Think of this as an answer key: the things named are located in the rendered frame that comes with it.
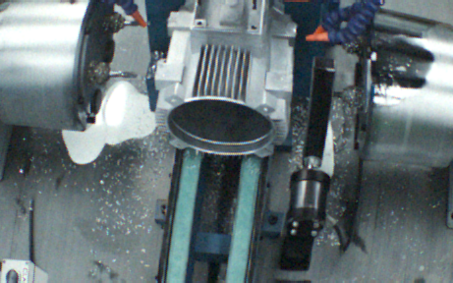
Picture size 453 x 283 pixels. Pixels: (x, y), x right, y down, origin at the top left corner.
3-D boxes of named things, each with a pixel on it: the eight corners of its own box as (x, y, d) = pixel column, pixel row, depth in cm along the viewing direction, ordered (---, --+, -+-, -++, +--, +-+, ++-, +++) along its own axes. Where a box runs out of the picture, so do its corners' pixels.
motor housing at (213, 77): (179, 48, 142) (175, -17, 126) (293, 59, 141) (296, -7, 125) (159, 153, 133) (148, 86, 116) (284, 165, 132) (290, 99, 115)
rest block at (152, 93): (155, 84, 153) (151, 47, 143) (194, 86, 153) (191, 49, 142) (149, 112, 150) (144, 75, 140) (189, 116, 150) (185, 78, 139)
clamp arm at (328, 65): (303, 150, 124) (312, 50, 102) (322, 152, 124) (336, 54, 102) (301, 172, 123) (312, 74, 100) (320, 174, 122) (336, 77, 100)
